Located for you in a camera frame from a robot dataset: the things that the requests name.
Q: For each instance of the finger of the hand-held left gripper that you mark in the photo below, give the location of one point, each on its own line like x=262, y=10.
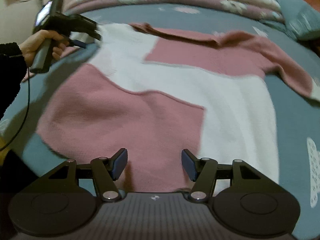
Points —
x=81, y=44

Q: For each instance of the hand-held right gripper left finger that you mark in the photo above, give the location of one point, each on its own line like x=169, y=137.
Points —
x=120, y=163

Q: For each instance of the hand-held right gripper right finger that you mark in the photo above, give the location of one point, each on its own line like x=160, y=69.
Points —
x=188, y=165

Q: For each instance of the pink and white sweater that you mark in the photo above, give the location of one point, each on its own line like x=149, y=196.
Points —
x=100, y=117

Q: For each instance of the person's left hand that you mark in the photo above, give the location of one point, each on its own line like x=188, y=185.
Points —
x=32, y=45

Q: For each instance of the blue pillow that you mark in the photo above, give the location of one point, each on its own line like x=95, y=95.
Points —
x=300, y=12

